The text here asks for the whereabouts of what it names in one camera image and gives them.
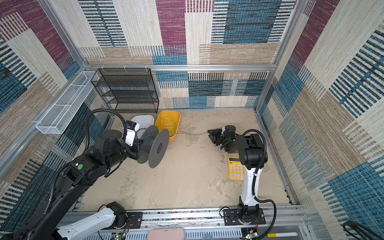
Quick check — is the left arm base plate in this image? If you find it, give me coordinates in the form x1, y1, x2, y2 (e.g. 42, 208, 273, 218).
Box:
103, 212, 143, 230

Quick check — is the white plastic bin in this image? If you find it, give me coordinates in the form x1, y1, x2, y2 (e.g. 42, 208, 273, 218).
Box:
131, 115, 155, 139

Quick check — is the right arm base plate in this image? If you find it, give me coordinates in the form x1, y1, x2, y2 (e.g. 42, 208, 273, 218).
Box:
222, 208, 266, 226

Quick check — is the black cable loop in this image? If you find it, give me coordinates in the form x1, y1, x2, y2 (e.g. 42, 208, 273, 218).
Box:
342, 220, 384, 240

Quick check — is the yellow plastic bin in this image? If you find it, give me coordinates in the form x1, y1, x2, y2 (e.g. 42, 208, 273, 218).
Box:
155, 111, 181, 142

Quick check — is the yellow cable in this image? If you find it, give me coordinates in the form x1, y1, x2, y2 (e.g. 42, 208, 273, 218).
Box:
160, 116, 178, 132

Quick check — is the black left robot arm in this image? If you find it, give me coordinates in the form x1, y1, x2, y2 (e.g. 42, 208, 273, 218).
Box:
2, 109, 142, 240

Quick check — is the white wire mesh basket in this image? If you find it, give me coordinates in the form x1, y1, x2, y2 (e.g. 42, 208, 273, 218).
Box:
36, 71, 95, 135

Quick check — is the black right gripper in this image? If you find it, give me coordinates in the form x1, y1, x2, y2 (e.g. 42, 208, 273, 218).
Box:
207, 127, 228, 146

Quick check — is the yellow calculator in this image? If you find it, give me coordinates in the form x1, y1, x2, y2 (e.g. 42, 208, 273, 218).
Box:
228, 157, 244, 181

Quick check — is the black wire shelf rack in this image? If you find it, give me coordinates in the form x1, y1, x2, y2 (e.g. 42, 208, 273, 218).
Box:
91, 68, 160, 114

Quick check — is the green cable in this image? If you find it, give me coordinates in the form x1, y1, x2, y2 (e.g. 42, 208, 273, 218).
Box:
140, 131, 211, 141

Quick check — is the yellow white marker pen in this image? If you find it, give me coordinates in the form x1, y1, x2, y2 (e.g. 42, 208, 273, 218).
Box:
267, 232, 299, 238

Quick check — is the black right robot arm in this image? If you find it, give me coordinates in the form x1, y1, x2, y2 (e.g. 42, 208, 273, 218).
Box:
207, 125, 277, 226

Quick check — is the grey perforated cable spool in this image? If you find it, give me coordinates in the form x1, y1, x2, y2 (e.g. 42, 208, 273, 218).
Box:
137, 125, 170, 169

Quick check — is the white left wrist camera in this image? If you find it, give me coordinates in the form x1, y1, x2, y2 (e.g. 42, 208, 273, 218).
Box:
125, 120, 140, 147

